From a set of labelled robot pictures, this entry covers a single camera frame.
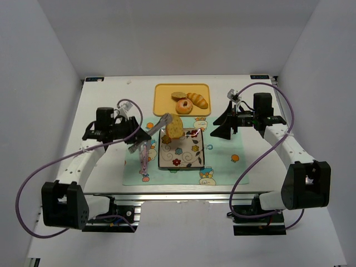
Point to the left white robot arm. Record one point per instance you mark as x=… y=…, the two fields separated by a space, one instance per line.
x=64 y=204

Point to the pink handled spoon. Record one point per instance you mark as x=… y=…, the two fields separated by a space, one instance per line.
x=144 y=161

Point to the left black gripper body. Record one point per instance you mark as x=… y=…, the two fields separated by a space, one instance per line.
x=134 y=128

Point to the yellow plastic tray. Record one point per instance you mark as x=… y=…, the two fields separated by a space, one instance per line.
x=164 y=103

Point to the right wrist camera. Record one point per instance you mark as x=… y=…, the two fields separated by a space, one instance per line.
x=233 y=96

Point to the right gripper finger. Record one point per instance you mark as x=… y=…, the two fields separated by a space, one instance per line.
x=222 y=118
x=223 y=132

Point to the blue label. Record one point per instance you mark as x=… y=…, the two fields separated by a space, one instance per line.
x=94 y=79
x=259 y=77

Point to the glazed bagel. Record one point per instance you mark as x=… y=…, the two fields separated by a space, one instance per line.
x=184 y=106

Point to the mint cartoon placemat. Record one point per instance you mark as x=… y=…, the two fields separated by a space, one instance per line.
x=224 y=161

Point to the right blue label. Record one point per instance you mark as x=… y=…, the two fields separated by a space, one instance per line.
x=259 y=77

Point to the small round bread slice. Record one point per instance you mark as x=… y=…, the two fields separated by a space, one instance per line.
x=178 y=96

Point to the metal food tongs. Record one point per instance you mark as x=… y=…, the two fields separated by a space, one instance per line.
x=163 y=121

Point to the herb bread slice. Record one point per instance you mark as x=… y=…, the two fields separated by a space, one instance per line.
x=174 y=130

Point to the left blue label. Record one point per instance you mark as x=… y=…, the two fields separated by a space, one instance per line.
x=94 y=79

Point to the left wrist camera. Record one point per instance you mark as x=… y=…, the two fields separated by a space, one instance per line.
x=123 y=108

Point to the golden croissant roll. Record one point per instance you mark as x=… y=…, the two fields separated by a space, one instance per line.
x=198 y=100

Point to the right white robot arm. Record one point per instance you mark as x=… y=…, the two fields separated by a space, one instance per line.
x=307 y=181

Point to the floral square plate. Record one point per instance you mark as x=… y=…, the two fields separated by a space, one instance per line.
x=187 y=152

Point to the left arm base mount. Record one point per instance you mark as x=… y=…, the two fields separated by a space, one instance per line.
x=119 y=218

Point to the pink handled fork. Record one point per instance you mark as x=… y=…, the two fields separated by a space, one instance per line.
x=140 y=161

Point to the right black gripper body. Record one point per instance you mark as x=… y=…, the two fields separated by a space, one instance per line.
x=233 y=120

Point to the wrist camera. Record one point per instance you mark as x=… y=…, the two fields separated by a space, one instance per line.
x=233 y=96
x=123 y=108

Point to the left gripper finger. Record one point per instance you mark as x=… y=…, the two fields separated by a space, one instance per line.
x=138 y=137
x=135 y=126

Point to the aluminium front rail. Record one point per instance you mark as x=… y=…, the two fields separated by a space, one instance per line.
x=140 y=198

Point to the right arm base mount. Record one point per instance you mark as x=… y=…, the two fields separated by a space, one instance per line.
x=261 y=226

